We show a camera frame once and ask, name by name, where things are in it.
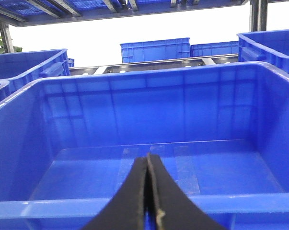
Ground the far blue crate left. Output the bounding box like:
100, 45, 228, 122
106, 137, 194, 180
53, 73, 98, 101
120, 37, 190, 63

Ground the far blue crate right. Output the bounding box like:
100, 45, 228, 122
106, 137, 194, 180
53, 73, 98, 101
190, 41, 239, 58

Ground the blue plastic target crate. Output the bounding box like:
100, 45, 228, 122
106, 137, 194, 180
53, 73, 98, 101
0, 62, 289, 230

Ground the green potted plant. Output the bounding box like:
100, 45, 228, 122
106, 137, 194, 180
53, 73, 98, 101
0, 36, 23, 54

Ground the overhead rack shelf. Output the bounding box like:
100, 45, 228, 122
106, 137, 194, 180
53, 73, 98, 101
0, 0, 289, 27

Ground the blue crate right rear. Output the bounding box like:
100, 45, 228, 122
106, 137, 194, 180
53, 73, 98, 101
237, 29, 289, 74

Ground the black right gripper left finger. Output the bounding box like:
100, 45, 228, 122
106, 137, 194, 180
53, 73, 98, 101
82, 157, 148, 230

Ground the metal roller conveyor rack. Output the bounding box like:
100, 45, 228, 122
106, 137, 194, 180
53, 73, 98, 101
69, 54, 238, 76

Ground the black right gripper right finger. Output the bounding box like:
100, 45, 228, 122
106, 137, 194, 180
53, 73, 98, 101
148, 153, 225, 230

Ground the blue crate behind source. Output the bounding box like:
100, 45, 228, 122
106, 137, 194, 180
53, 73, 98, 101
0, 49, 70, 92

